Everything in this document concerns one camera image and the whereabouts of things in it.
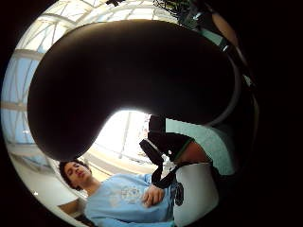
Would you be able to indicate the white marker cube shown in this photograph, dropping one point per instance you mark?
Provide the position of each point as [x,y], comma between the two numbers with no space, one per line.
[197,195]

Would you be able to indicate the the person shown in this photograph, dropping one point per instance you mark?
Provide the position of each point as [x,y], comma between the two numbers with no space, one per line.
[123,201]

